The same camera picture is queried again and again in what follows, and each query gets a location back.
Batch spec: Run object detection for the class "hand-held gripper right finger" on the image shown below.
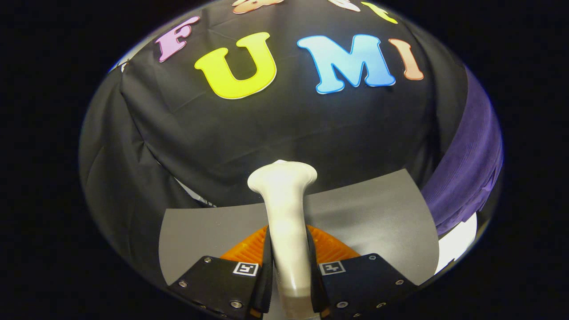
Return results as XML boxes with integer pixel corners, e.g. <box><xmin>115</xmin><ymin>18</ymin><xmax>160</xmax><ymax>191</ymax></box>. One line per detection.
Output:
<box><xmin>306</xmin><ymin>224</ymin><xmax>418</xmax><ymax>320</ymax></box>

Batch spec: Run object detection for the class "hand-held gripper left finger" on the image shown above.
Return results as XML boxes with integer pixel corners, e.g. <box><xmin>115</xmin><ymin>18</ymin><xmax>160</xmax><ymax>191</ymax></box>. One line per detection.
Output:
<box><xmin>167</xmin><ymin>225</ymin><xmax>274</xmax><ymax>320</ymax></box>

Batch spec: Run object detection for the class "white shirt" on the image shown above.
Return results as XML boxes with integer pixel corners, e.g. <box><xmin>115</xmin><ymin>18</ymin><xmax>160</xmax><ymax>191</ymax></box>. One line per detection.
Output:
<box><xmin>436</xmin><ymin>212</ymin><xmax>478</xmax><ymax>274</ymax></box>

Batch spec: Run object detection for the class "purple corduroy jacket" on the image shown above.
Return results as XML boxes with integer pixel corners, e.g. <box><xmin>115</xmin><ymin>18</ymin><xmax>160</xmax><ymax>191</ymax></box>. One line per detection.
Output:
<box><xmin>421</xmin><ymin>67</ymin><xmax>504</xmax><ymax>236</ymax></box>

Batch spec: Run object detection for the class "grey cabinet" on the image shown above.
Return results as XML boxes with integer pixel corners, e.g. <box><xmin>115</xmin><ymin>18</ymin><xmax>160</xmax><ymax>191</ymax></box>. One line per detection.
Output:
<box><xmin>159</xmin><ymin>169</ymin><xmax>441</xmax><ymax>286</ymax></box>

